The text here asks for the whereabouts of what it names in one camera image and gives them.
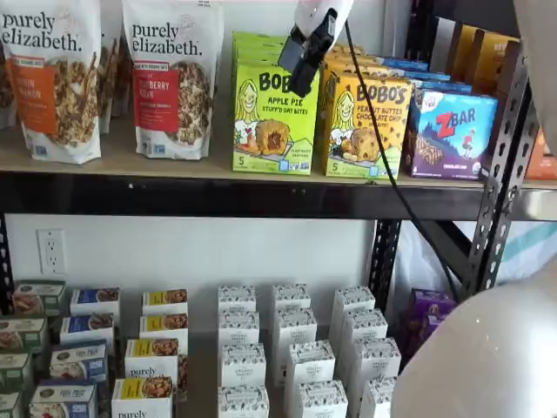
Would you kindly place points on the white patterned carton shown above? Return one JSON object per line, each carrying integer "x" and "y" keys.
{"x": 354, "y": 298}
{"x": 365, "y": 324}
{"x": 237, "y": 298}
{"x": 296, "y": 326}
{"x": 376, "y": 357}
{"x": 310, "y": 366}
{"x": 243, "y": 402}
{"x": 322, "y": 400}
{"x": 376, "y": 398}
{"x": 243, "y": 368}
{"x": 291, "y": 296}
{"x": 239, "y": 328}

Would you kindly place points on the blue oatmeal box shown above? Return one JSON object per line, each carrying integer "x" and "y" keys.
{"x": 78, "y": 363}
{"x": 95, "y": 300}
{"x": 63, "y": 400}
{"x": 87, "y": 328}

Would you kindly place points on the granola bag orange label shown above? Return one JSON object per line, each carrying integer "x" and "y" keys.
{"x": 52, "y": 109}

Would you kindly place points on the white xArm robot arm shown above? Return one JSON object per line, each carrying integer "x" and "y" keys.
{"x": 478, "y": 357}

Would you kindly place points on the brown and yellow box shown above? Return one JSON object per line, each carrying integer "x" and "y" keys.
{"x": 491, "y": 61}
{"x": 463, "y": 48}

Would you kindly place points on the granola bag red label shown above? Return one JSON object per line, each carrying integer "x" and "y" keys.
{"x": 174, "y": 109}

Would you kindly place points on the white plastic sheet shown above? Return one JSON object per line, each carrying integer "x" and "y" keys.
{"x": 409, "y": 261}

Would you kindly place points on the purely elizabeth oatmeal boxes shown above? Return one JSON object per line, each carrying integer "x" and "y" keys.
{"x": 202, "y": 348}

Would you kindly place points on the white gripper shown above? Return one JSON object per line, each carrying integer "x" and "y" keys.
{"x": 304, "y": 8}

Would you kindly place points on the green Bobo's apple pie box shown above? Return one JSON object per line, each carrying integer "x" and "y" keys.
{"x": 257, "y": 51}
{"x": 257, "y": 38}
{"x": 274, "y": 130}

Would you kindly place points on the white box yellow label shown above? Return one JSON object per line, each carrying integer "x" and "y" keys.
{"x": 141, "y": 398}
{"x": 163, "y": 326}
{"x": 152, "y": 357}
{"x": 165, "y": 300}

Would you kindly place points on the green oatmeal box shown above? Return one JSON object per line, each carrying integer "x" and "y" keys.
{"x": 15, "y": 372}
{"x": 22, "y": 335}
{"x": 39, "y": 298}
{"x": 9, "y": 407}

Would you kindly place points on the black metal shelf rack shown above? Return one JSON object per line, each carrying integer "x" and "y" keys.
{"x": 539, "y": 204}
{"x": 217, "y": 196}

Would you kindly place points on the white wall outlet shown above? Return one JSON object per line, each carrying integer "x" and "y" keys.
{"x": 51, "y": 251}

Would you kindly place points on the blue Zbar box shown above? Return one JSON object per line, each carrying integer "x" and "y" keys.
{"x": 428, "y": 75}
{"x": 444, "y": 86}
{"x": 407, "y": 64}
{"x": 452, "y": 139}

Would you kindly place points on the yellow Bobo's peanut butter box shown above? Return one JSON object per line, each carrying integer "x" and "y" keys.
{"x": 359, "y": 51}
{"x": 367, "y": 65}
{"x": 348, "y": 143}

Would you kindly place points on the purple snack box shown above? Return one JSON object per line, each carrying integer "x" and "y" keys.
{"x": 422, "y": 339}
{"x": 431, "y": 305}

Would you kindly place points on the wooden shelf board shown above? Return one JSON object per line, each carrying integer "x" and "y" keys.
{"x": 544, "y": 184}
{"x": 122, "y": 161}

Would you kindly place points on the orange snack box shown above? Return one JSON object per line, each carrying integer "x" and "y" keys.
{"x": 541, "y": 161}

